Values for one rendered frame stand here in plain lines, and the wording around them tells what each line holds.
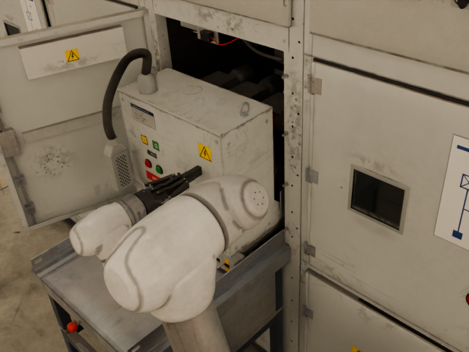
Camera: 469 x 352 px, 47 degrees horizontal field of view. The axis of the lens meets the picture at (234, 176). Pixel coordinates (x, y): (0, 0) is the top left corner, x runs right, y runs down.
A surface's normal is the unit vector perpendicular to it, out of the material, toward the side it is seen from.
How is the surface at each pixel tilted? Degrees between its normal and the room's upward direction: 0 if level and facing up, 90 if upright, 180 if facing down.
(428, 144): 90
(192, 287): 82
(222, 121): 0
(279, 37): 90
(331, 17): 90
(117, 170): 90
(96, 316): 0
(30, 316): 0
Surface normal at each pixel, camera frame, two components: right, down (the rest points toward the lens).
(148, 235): -0.09, -0.70
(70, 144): 0.47, 0.48
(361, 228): -0.69, 0.44
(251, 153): 0.72, 0.36
